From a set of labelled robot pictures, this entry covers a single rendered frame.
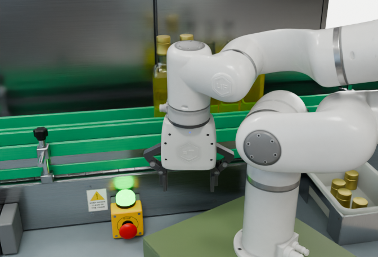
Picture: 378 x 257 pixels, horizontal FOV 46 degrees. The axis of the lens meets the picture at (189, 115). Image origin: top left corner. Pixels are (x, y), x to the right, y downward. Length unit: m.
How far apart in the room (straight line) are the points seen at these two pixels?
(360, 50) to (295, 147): 0.16
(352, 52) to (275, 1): 0.66
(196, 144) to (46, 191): 0.42
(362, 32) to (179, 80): 0.28
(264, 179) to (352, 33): 0.28
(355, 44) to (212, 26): 0.65
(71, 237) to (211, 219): 0.34
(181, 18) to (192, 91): 0.51
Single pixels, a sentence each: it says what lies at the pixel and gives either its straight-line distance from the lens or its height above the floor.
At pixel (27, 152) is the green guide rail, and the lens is 1.04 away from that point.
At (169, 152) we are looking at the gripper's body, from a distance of 0.80.
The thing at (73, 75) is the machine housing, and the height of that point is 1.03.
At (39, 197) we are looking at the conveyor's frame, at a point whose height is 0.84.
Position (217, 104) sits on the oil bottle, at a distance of 1.14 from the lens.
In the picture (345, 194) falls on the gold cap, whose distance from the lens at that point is 1.14.
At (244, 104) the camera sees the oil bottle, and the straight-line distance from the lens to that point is 1.16.
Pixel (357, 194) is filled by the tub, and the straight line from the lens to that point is 1.24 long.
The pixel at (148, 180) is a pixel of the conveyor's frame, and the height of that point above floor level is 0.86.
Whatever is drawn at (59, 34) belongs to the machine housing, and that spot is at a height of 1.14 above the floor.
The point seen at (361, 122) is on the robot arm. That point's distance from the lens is 0.64.
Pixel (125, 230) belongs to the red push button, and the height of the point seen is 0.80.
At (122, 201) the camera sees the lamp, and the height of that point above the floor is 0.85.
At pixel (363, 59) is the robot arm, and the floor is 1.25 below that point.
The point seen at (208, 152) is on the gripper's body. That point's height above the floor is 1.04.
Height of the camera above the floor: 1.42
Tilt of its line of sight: 24 degrees down
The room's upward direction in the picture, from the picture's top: straight up
